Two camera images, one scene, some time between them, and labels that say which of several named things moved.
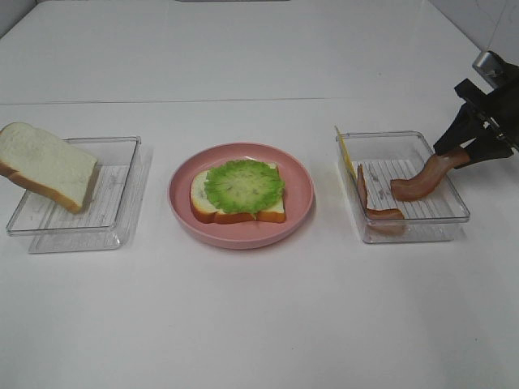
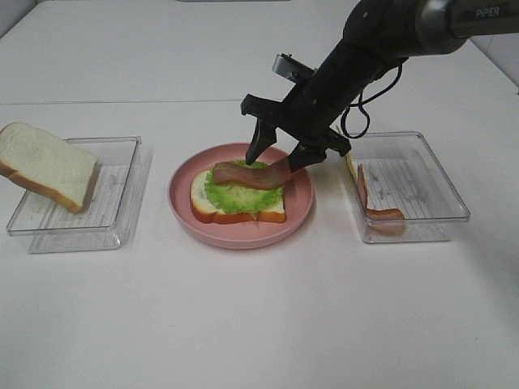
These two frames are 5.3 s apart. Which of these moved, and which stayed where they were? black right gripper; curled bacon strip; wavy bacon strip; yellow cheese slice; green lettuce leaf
Moved: black right gripper; wavy bacon strip
Stayed: yellow cheese slice; curled bacon strip; green lettuce leaf
